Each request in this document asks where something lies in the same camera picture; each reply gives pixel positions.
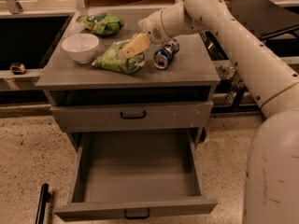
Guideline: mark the tape measure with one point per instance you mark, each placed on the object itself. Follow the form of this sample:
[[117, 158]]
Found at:
[[17, 68]]

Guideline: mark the white ceramic bowl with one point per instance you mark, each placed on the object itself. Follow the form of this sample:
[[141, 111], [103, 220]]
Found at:
[[81, 47]]

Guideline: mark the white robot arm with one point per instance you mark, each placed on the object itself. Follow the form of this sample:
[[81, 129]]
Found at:
[[272, 180]]

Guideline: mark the blue soda can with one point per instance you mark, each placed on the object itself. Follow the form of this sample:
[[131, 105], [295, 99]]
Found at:
[[165, 54]]

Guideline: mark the green snack bag on counter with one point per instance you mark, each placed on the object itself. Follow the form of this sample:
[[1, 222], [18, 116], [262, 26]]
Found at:
[[101, 24]]

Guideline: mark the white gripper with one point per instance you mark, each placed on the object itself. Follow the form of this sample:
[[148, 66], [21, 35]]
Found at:
[[151, 27]]

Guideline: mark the open grey lower drawer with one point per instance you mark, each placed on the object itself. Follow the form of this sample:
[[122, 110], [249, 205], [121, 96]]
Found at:
[[136, 175]]

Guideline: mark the black tray stand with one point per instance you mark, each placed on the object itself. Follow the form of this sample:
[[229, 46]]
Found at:
[[275, 26]]

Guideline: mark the black bar handle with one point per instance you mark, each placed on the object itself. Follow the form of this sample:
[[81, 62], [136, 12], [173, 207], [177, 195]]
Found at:
[[44, 198]]

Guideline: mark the green jalapeno chip bag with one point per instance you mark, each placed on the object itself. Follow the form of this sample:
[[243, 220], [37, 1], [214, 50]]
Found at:
[[110, 59]]

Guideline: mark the grey drawer cabinet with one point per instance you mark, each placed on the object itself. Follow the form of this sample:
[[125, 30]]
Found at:
[[190, 78]]

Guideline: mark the closed grey upper drawer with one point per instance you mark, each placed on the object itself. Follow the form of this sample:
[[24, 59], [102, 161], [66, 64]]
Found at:
[[106, 118]]

